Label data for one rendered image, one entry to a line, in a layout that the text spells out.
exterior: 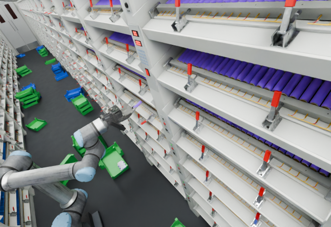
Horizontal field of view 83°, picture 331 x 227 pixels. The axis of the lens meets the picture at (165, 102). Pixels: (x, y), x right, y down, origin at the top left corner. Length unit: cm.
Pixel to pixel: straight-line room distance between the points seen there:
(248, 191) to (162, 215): 117
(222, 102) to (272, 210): 44
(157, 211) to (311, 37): 175
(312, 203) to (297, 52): 40
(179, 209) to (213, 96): 143
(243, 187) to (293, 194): 25
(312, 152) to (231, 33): 29
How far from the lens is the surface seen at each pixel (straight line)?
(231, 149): 69
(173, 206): 190
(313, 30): 39
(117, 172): 226
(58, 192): 172
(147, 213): 194
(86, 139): 111
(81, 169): 110
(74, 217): 181
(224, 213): 123
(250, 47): 39
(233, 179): 86
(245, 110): 53
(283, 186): 64
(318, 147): 48
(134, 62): 94
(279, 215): 82
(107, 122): 113
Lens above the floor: 171
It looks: 36 degrees down
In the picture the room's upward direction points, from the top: 16 degrees counter-clockwise
